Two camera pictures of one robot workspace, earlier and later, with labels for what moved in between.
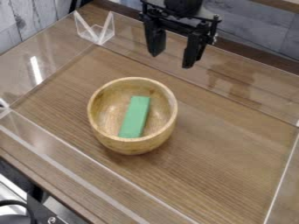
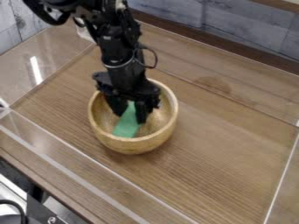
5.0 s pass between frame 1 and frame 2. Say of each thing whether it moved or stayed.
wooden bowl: stayed
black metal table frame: stayed
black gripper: moved
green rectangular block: moved
